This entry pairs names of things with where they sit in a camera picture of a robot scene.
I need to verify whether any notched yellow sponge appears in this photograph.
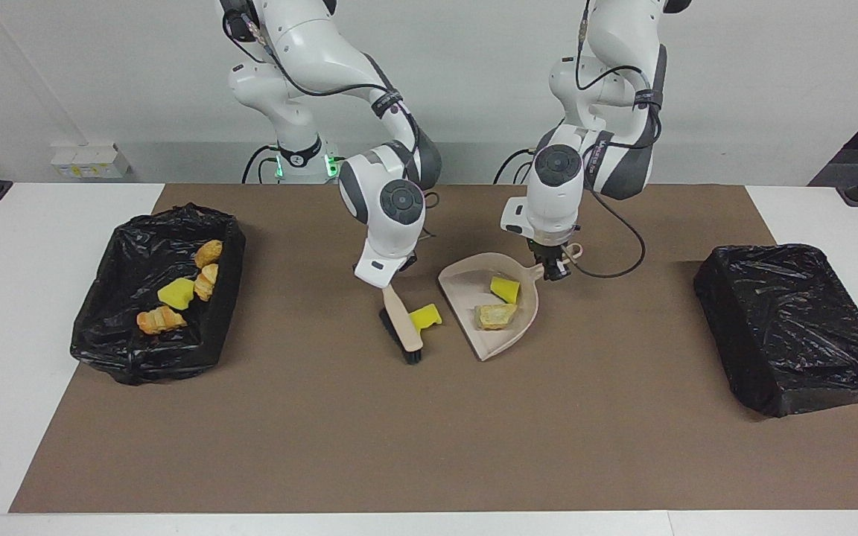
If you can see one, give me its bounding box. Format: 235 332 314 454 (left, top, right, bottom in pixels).
409 303 443 334

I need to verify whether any bin covered by black bag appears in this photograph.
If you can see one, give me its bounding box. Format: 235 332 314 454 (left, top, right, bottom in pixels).
693 243 858 418

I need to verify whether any yellow sponge chunk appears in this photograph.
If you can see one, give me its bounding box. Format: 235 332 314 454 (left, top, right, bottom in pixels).
157 278 196 310

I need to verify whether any black right base cable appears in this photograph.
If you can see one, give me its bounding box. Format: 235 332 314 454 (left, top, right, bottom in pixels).
241 144 281 185

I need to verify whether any pale bread chunk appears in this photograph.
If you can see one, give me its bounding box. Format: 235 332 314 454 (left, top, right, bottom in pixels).
193 264 219 302

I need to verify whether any black left base cable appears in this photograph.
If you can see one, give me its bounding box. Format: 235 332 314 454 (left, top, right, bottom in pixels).
492 147 541 185

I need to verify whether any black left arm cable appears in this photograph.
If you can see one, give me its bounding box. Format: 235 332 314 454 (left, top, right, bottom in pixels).
575 0 670 280

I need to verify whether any black base cable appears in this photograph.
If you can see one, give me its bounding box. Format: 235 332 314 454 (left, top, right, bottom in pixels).
241 144 281 185
492 147 541 185

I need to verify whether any open bin with black bag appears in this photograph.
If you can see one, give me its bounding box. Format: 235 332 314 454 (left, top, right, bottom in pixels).
70 203 246 386

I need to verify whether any beige plastic dustpan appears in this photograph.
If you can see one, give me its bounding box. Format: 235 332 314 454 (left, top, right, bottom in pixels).
438 242 585 362

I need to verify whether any orange croissant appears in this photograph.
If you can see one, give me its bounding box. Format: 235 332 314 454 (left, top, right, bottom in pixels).
136 305 187 336

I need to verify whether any brown table mat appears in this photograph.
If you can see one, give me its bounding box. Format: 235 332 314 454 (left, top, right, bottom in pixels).
10 184 858 513

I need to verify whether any beige hand brush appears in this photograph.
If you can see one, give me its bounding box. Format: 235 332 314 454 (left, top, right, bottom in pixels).
378 285 425 364

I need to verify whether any tan toast piece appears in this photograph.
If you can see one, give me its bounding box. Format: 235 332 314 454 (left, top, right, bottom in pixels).
474 302 519 331

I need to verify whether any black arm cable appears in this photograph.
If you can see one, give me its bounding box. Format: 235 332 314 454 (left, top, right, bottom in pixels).
575 0 670 280
220 0 441 243

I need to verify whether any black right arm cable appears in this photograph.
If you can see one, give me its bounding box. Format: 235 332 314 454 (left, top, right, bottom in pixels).
220 0 441 243

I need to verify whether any white wall power strip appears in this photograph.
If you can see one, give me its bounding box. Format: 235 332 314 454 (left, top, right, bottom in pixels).
51 144 132 179

